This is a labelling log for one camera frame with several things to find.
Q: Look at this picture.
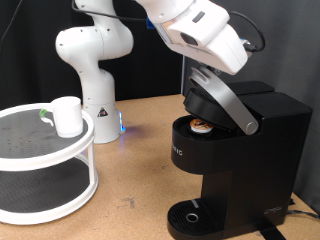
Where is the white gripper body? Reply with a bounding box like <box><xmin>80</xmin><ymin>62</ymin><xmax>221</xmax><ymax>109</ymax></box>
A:
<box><xmin>166</xmin><ymin>23</ymin><xmax>250</xmax><ymax>76</ymax></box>

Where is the orange-lidded white coffee pod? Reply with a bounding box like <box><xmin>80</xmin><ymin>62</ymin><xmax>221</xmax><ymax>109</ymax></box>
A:
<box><xmin>189</xmin><ymin>118</ymin><xmax>215</xmax><ymax>134</ymax></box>

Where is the black Keurig coffee machine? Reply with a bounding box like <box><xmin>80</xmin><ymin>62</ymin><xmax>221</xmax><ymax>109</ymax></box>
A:
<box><xmin>166</xmin><ymin>64</ymin><xmax>314</xmax><ymax>240</ymax></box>

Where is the grey partition panel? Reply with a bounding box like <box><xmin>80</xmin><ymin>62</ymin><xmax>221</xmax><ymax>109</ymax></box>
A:
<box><xmin>181</xmin><ymin>0</ymin><xmax>320</xmax><ymax>214</ymax></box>

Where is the black tape strip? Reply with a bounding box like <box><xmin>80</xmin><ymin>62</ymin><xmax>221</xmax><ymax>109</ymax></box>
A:
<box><xmin>255</xmin><ymin>218</ymin><xmax>288</xmax><ymax>240</ymax></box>

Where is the black curtain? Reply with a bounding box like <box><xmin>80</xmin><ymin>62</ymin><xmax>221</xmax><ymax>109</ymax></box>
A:
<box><xmin>0</xmin><ymin>0</ymin><xmax>188</xmax><ymax>111</ymax></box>

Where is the white two-tier turntable shelf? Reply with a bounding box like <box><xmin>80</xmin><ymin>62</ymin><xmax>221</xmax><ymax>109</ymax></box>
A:
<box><xmin>0</xmin><ymin>102</ymin><xmax>99</xmax><ymax>226</ymax></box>

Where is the white mug with green-taped handle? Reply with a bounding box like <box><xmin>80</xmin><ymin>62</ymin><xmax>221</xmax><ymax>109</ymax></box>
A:
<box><xmin>39</xmin><ymin>96</ymin><xmax>84</xmax><ymax>139</ymax></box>

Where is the braided machine power cable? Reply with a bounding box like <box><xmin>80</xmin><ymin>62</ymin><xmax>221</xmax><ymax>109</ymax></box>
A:
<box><xmin>286</xmin><ymin>199</ymin><xmax>320</xmax><ymax>220</ymax></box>

